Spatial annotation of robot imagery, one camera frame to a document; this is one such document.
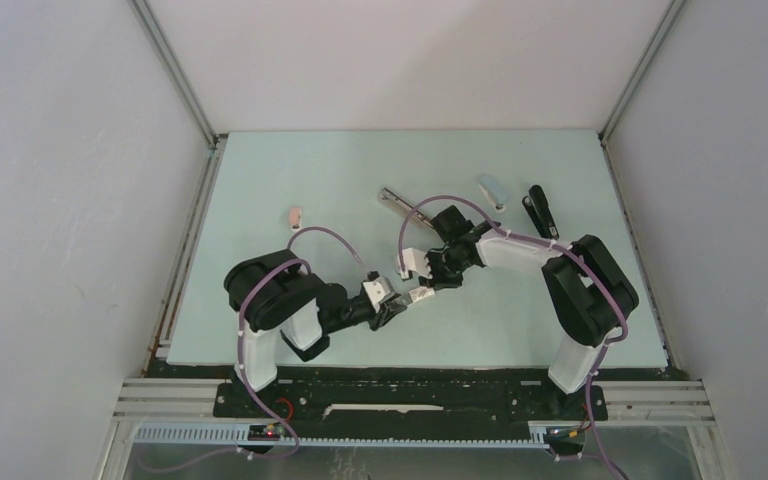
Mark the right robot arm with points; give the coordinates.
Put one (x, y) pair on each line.
(590, 293)

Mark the beige black long stapler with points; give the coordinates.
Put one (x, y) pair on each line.
(403, 208)

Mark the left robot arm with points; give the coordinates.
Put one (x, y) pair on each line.
(279, 299)

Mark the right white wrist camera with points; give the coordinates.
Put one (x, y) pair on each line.
(412, 262)

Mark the white staple box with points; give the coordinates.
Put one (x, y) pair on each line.
(418, 294)

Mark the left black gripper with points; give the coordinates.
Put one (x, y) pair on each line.
(387, 312)

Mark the pink stapler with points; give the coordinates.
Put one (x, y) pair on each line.
(295, 217)

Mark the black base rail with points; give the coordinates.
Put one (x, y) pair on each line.
(395, 404)

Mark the light blue stapler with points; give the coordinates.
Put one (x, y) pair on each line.
(495, 193)

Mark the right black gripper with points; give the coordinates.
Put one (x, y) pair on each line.
(437, 282)

